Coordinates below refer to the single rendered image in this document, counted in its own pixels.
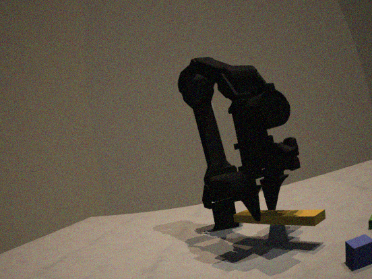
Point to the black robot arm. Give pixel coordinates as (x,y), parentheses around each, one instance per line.
(256,106)

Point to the yellow bar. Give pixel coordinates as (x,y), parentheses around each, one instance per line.
(283,217)

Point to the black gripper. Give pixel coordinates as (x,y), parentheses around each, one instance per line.
(242,183)

